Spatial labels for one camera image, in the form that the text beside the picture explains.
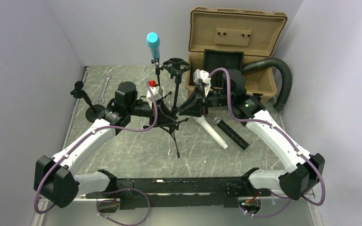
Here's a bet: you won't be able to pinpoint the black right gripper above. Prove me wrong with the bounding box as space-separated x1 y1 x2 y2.
179 84 233 117

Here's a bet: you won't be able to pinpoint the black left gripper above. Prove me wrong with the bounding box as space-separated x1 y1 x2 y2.
127 97 177 127

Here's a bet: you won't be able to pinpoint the white microphone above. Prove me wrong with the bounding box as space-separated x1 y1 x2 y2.
194 116 228 149

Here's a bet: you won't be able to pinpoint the black tripod stand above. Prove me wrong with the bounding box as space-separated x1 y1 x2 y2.
148 57 190 158
151 59 172 103

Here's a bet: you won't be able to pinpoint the black microphone silver grille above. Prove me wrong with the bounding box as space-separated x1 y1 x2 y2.
213 116 249 150

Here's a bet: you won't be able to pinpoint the black round base mic stand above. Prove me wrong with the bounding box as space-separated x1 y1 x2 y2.
70 81 105 122

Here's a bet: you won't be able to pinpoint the cyan microphone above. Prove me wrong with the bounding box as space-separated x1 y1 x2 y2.
146 32 160 61

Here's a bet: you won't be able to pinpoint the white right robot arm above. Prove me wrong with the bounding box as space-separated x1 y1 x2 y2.
179 68 326 205

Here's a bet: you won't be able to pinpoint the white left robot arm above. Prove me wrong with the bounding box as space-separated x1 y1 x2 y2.
34 80 177 208

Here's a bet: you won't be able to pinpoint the black tool tray insert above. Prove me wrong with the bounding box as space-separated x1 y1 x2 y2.
203 49 244 73

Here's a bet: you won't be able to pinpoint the silver open-end wrench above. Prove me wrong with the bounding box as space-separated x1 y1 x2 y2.
96 74 112 105

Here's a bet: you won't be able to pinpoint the tan plastic toolbox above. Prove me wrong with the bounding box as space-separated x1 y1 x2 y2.
185 7 288 96

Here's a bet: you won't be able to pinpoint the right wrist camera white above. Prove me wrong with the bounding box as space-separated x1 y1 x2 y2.
193 69 211 97

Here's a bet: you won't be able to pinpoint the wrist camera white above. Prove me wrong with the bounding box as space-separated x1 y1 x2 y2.
146 80 164 108
193 69 211 97

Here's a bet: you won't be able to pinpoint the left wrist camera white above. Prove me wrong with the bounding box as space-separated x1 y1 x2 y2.
146 80 164 108

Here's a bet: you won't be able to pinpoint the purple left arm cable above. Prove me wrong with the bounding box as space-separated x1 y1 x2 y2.
33 84 159 226

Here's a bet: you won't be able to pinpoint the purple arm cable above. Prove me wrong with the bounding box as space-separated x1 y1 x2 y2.
207 67 326 218
33 84 159 226

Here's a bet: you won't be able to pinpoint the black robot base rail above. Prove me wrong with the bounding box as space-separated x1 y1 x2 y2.
86 176 270 210

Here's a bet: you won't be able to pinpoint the black corrugated hose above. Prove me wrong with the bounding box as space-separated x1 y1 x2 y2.
242 57 293 111

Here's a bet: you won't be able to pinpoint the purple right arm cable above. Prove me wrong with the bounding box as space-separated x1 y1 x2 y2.
207 67 326 218

